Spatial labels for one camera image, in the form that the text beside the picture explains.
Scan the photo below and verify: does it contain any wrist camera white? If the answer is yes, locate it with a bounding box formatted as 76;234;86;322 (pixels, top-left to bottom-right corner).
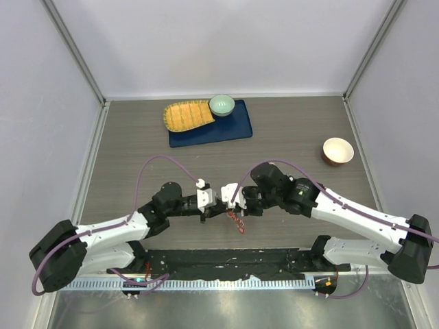
220;183;246;209
195;178;217;212

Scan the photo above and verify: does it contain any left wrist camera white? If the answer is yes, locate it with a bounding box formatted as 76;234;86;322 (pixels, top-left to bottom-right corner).
195;178;217;212

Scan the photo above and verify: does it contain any white cable duct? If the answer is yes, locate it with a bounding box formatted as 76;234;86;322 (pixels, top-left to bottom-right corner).
61;276;315;292

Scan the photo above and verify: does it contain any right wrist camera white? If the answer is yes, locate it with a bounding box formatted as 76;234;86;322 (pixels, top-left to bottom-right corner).
220;183;246;209

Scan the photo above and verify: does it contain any yellow woven basket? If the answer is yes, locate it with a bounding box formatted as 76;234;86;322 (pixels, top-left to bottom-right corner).
163;100;215;133

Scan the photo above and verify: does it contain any red keyring holder with rings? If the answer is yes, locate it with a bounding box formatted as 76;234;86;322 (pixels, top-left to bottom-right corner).
226;211;245;234

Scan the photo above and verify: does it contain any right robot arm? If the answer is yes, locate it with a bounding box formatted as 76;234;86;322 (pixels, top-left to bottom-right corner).
244;162;438;284

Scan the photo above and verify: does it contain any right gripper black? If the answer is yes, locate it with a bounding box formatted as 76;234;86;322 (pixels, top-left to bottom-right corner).
234;187;281;217

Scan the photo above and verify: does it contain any cream bowl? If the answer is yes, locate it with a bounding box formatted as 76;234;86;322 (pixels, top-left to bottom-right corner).
322;137;355;166

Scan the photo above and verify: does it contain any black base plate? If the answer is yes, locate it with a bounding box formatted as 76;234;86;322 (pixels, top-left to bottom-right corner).
117;248;351;281

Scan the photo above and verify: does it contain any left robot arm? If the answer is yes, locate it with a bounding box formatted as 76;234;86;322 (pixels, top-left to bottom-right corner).
29;180;228;296

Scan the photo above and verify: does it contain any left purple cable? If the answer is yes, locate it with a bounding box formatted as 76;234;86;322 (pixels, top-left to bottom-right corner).
31;154;206;296

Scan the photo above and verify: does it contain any green bowl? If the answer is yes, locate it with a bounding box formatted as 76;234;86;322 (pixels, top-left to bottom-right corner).
209;94;235;117

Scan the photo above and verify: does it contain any blue tray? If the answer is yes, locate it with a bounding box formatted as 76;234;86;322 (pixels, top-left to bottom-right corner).
169;99;253;148

